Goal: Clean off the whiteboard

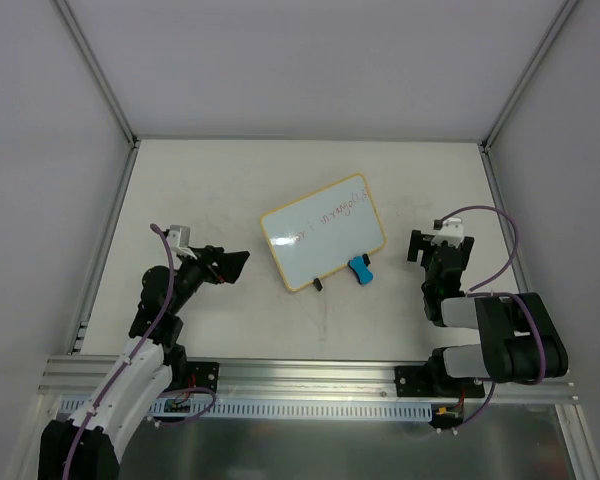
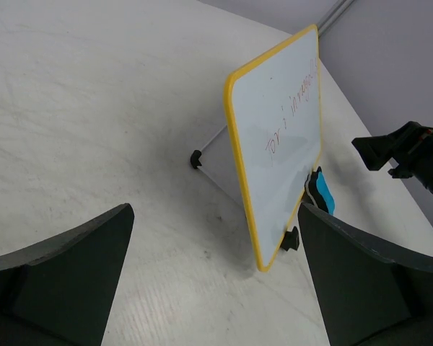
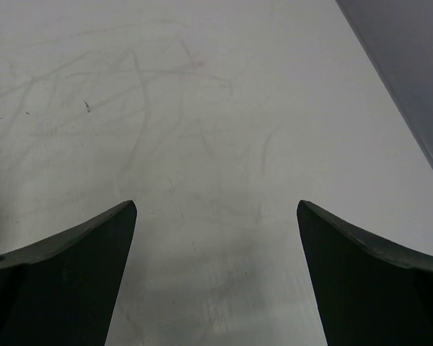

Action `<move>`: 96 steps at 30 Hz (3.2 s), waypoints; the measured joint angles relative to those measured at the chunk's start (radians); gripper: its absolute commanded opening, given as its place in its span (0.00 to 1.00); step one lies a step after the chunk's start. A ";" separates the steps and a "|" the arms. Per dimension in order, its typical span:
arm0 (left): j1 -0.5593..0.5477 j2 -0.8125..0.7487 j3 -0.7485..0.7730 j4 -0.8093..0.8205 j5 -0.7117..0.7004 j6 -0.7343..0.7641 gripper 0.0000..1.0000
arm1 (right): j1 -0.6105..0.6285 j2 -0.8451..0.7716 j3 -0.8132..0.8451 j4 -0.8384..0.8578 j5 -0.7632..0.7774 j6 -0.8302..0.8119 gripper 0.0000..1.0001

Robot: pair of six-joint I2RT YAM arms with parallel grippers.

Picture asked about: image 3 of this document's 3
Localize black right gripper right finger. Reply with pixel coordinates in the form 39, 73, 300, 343
297, 200, 433, 345

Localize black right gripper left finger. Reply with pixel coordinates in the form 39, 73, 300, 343
0, 200, 137, 345

